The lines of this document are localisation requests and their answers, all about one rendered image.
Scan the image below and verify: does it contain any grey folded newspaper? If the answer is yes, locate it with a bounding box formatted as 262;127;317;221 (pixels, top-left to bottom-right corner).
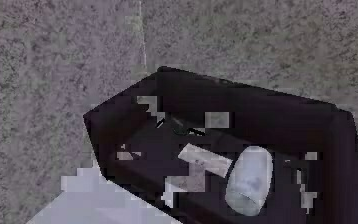
177;142;234;179

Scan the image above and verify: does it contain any dark purple sofa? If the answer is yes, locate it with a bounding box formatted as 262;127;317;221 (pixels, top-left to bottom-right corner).
82;65;358;224

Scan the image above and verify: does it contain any white round cushion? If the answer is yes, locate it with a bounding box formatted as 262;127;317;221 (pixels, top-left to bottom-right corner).
224;145;275;217

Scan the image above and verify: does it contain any pale lilac table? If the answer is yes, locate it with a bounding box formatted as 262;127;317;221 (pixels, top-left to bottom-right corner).
26;166;185;224

